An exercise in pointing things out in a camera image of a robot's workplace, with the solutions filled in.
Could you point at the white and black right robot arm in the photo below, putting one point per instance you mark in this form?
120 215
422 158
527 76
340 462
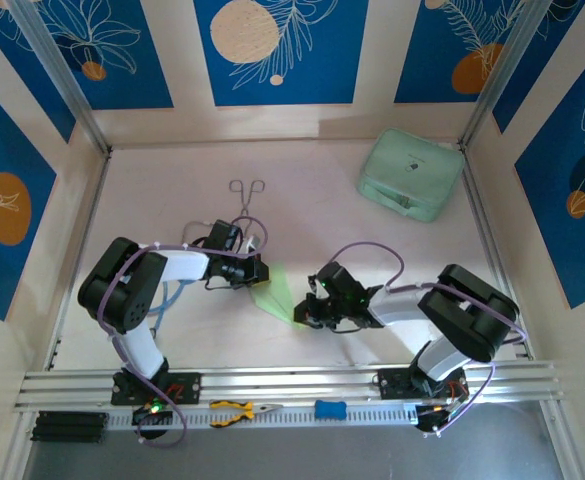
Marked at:
397 310

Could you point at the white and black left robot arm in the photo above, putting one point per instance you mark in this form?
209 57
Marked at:
187 265

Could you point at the metal scissor tongs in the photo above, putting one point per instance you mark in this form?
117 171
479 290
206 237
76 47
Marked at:
245 206

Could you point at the yellow and black pliers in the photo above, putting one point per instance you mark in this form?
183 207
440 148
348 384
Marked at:
247 411

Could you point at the mint green zipper pouch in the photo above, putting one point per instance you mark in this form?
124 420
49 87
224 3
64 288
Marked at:
407 170

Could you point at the black stacked bars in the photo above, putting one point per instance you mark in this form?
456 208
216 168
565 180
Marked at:
69 426

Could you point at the aluminium rail frame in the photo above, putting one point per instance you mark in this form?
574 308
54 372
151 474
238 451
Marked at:
282 382

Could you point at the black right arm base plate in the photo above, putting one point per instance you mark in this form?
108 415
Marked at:
392 385

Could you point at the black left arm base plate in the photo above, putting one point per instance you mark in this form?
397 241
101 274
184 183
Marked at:
187 387

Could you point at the aluminium side rail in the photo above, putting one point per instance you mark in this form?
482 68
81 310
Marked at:
483 225
94 200

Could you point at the aluminium corner post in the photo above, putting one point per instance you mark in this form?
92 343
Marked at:
502 70
67 80

